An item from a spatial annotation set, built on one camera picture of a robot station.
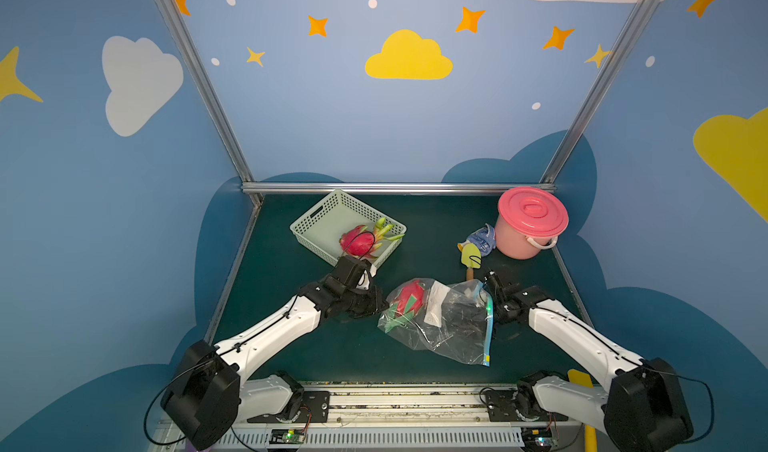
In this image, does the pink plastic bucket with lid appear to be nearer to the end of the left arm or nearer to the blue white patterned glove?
the blue white patterned glove

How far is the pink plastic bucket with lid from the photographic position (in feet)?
3.02

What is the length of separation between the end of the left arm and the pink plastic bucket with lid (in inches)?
19.5

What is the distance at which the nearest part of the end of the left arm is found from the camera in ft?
1.99
